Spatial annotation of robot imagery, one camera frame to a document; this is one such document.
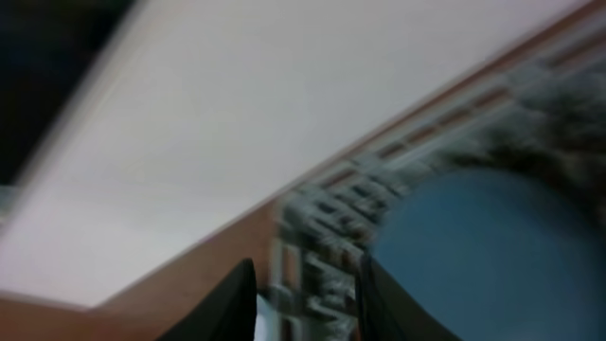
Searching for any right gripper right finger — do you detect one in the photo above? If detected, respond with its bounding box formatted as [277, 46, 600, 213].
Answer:
[355, 253, 461, 341]

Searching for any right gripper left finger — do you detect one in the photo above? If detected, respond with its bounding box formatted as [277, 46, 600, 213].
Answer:
[157, 259, 257, 341]

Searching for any dark blue plate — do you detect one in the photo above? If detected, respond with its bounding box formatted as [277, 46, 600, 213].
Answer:
[370, 169, 605, 340]

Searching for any grey dishwasher rack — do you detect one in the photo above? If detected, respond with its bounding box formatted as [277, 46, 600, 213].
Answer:
[267, 27, 605, 340]

